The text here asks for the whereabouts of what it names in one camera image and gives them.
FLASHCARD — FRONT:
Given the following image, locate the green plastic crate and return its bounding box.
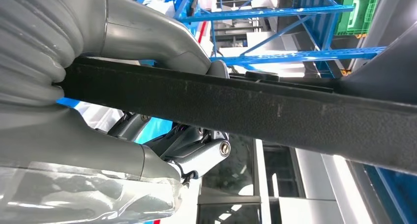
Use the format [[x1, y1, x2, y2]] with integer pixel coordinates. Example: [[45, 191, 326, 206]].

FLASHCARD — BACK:
[[326, 0, 381, 37]]

